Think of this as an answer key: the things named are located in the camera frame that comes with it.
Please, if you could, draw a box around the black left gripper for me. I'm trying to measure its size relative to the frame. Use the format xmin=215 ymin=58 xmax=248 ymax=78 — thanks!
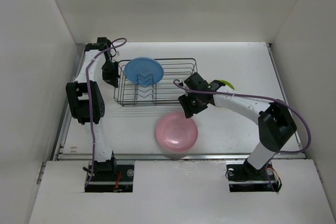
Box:
xmin=101 ymin=59 xmax=120 ymax=88

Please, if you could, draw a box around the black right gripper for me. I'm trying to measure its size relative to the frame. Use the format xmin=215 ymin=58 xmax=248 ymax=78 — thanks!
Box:
xmin=178 ymin=91 xmax=208 ymax=119

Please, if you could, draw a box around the blue plate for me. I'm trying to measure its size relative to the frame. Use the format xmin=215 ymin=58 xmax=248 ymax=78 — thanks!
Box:
xmin=124 ymin=57 xmax=164 ymax=86

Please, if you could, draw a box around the pink plate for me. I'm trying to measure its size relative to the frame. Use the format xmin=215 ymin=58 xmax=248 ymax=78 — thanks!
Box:
xmin=155 ymin=112 xmax=198 ymax=153

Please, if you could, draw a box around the grey wire dish rack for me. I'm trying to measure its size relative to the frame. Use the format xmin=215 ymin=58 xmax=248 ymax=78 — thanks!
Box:
xmin=114 ymin=58 xmax=197 ymax=106

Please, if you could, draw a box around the green plate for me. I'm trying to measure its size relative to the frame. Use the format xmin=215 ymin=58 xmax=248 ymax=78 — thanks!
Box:
xmin=219 ymin=80 xmax=235 ymax=90

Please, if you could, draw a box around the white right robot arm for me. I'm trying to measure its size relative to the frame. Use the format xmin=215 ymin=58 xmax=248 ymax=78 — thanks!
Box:
xmin=173 ymin=73 xmax=297 ymax=179

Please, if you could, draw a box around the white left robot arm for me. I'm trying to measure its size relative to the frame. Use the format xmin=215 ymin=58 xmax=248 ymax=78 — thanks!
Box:
xmin=66 ymin=37 xmax=120 ymax=180

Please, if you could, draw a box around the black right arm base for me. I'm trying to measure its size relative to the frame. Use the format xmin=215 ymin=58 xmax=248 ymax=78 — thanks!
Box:
xmin=225 ymin=161 xmax=282 ymax=193

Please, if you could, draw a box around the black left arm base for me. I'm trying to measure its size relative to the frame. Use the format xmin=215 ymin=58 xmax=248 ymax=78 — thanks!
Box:
xmin=83 ymin=159 xmax=135 ymax=193

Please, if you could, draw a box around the white foam board panel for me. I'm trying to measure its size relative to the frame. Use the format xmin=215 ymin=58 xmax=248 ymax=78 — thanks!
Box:
xmin=30 ymin=159 xmax=334 ymax=223

